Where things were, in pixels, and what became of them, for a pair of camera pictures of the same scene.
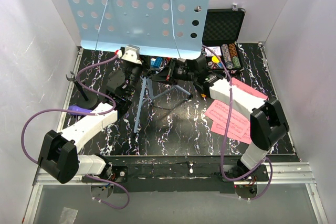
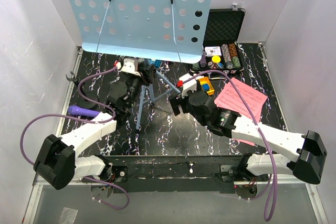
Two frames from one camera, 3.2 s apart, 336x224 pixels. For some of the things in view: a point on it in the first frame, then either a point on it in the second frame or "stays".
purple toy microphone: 75,108 stays
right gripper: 163,75 -> 175,102
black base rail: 179,174 stays
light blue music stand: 157,14 stays
